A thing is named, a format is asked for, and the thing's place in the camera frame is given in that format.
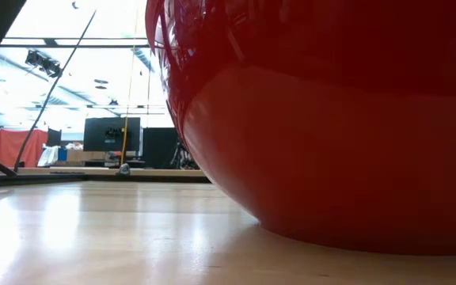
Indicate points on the black computer monitor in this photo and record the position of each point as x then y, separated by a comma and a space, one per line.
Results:
111, 134

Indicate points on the white plastic bag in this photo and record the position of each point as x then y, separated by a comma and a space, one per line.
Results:
48, 156

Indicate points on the dark upright panel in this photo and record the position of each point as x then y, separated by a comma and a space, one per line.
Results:
160, 148

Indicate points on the orange cloth partition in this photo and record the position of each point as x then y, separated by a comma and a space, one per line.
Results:
14, 146

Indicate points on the black table frame rail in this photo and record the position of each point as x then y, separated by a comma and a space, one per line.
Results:
54, 179

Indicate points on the red plastic bowl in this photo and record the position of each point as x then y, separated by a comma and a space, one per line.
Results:
331, 138

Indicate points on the brown cardboard box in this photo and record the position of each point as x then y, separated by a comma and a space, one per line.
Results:
85, 156

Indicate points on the small metal bracket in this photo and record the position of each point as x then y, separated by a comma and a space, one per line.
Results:
124, 170

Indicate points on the black ceiling light fixture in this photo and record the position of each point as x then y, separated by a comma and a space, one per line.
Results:
44, 63

